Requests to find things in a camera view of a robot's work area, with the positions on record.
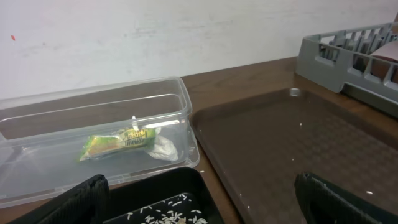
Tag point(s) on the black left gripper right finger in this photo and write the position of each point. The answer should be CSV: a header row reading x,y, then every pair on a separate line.
x,y
321,201

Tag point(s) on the clear plastic bin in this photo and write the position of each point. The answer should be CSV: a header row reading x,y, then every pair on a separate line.
x,y
42,136

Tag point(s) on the white bowl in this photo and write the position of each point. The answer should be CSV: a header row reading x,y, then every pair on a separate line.
x,y
388,52

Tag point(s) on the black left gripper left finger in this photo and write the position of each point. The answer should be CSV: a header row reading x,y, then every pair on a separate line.
x,y
85,203

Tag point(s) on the white tissue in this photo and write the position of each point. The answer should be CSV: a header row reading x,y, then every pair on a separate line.
x,y
163,148

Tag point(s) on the dark brown serving tray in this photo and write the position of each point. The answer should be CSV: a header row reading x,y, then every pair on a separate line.
x,y
259,145

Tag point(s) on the green orange snack wrapper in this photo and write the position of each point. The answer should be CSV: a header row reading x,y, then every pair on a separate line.
x,y
98,146

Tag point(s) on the black plastic bin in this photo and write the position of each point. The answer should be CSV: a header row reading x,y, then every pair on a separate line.
x,y
131,197

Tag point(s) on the rice and food scraps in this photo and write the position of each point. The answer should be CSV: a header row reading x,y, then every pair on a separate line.
x,y
183,208

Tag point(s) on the grey dishwasher rack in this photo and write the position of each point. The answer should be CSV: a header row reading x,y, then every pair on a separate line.
x,y
350,62

